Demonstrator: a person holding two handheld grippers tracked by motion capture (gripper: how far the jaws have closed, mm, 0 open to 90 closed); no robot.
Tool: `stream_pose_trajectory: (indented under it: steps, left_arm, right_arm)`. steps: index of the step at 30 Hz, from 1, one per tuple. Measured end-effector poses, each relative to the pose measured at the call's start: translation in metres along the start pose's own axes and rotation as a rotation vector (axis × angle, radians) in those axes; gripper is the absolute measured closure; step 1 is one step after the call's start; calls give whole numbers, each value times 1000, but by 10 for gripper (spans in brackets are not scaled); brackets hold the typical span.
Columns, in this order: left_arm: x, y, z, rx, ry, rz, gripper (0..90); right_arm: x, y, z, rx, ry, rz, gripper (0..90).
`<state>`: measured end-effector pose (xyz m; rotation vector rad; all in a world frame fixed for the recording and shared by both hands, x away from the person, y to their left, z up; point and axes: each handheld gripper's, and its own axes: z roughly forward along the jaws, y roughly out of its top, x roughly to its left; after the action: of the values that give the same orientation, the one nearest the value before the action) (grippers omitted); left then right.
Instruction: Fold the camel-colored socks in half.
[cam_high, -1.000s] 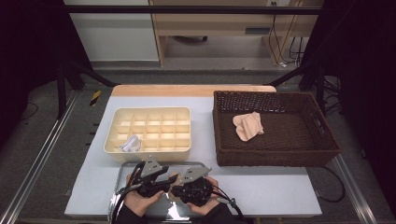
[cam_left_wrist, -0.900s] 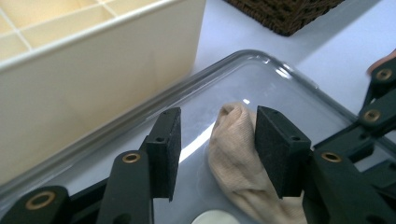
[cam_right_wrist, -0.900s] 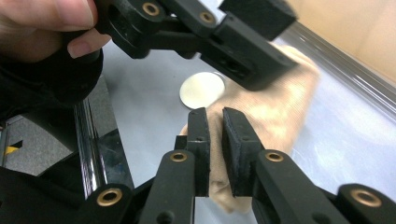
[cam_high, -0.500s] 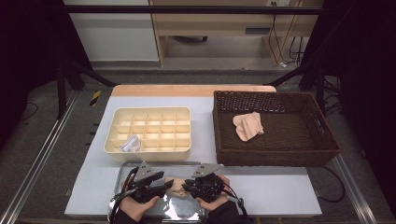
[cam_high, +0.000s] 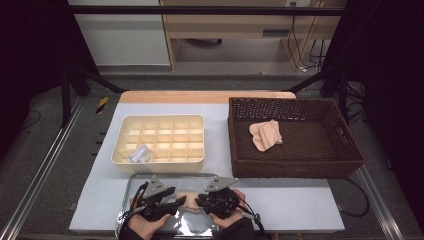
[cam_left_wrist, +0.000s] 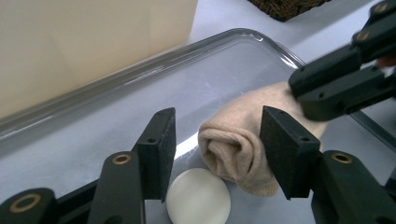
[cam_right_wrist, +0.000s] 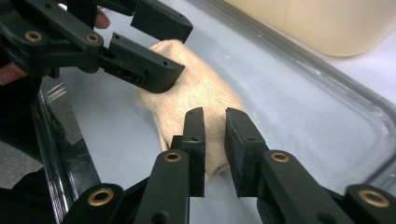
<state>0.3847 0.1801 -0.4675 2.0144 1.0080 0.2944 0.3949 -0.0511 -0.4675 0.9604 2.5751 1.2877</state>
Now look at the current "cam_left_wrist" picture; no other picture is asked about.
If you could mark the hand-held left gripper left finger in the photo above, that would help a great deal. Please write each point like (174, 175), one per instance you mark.
(157, 155)

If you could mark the brown wicker basket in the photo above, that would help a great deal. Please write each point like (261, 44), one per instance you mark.
(286, 7)

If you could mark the clear box lid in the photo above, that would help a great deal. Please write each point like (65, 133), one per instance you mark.
(124, 118)

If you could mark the cream divided storage box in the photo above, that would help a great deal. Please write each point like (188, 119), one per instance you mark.
(93, 46)

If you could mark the beige sock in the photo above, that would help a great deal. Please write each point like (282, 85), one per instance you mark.
(267, 105)
(230, 155)

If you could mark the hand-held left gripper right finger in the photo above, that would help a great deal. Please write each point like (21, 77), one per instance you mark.
(289, 155)

